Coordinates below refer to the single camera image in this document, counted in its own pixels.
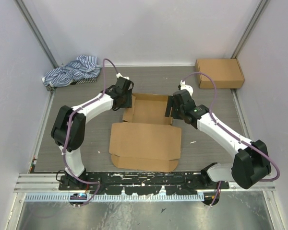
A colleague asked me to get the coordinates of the brown cardboard box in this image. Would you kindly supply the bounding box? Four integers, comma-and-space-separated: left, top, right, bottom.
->
195, 58, 245, 89
109, 93, 182, 173

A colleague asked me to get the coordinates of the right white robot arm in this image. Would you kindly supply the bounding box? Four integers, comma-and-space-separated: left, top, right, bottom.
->
165, 90, 272, 189

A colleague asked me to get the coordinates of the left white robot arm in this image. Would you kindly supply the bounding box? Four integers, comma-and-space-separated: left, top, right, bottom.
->
51, 75, 134, 190

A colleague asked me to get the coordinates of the folded brown cardboard box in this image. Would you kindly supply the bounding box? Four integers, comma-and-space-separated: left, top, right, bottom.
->
195, 58, 245, 89

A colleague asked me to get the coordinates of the blue striped cloth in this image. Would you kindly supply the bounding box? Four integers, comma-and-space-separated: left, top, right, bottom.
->
42, 55, 102, 91

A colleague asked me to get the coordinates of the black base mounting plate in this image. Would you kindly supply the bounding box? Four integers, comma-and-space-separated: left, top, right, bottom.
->
56, 171, 218, 196

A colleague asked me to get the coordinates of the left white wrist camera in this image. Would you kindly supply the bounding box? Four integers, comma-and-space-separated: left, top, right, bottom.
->
116, 73, 130, 80

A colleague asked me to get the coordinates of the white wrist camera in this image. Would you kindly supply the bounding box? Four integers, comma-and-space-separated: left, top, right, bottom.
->
116, 73, 130, 80
178, 80, 193, 96

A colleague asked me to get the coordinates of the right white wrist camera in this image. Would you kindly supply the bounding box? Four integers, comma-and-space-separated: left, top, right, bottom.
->
178, 80, 193, 96

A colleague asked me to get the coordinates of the aluminium front rail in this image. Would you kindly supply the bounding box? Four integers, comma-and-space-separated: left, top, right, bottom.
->
14, 173, 276, 192

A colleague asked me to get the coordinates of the slotted cable duct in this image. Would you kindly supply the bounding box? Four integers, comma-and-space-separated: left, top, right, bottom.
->
24, 192, 204, 202

